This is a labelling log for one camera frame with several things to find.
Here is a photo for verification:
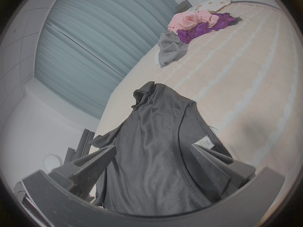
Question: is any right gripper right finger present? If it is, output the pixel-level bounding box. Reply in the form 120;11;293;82
191;144;256;202

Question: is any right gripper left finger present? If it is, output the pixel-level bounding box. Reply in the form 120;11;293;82
50;145;116;199

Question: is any black T-shirt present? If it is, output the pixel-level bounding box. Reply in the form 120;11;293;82
89;81;237;217

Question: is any bed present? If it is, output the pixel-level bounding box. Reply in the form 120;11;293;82
96;0;299;175

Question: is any round white mirror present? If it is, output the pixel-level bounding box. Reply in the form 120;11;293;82
43;153;62;171

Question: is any black chest of drawers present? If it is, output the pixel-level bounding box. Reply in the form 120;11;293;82
63;128;95;166

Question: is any grey garment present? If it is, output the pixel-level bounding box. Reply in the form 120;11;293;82
158;31;188;68

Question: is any blue-green curtain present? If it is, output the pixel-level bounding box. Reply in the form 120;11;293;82
34;0;180;120

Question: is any purple garment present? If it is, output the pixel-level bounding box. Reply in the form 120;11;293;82
177;12;238;44

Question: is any pink garment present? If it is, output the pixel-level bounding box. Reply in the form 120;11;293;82
168;10;219;32

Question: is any white printed pillow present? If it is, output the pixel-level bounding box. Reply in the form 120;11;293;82
187;0;232;13

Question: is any grey bedside table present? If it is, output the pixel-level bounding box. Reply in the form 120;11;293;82
176;1;190;12

